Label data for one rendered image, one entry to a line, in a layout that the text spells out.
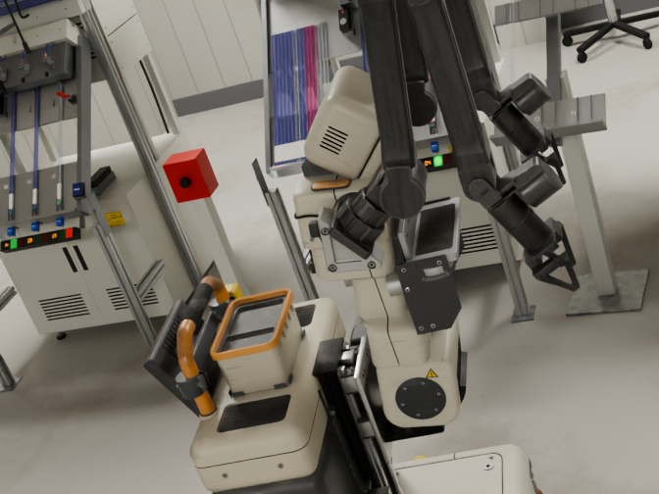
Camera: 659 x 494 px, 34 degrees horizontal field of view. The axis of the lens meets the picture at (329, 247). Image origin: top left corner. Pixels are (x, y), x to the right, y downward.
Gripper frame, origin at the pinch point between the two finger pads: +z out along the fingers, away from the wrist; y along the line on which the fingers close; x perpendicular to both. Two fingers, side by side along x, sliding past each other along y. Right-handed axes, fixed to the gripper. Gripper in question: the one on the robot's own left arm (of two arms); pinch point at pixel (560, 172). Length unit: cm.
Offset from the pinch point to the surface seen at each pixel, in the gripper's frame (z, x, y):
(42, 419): -9, 239, 105
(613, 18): 95, 15, 373
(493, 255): 65, 75, 141
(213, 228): -14, 143, 136
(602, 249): 74, 36, 111
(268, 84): -38, 88, 141
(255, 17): -34, 184, 447
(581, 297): 85, 53, 113
